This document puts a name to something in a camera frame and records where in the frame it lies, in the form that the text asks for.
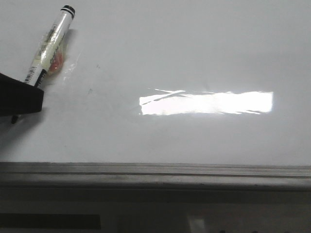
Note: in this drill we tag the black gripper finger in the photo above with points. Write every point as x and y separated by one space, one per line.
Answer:
18 98

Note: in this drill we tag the white whiteboard marker pen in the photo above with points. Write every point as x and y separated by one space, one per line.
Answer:
49 58

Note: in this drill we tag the black label strip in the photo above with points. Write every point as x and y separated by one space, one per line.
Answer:
50 221

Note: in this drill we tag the white whiteboard with aluminium frame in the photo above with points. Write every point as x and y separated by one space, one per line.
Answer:
193 94

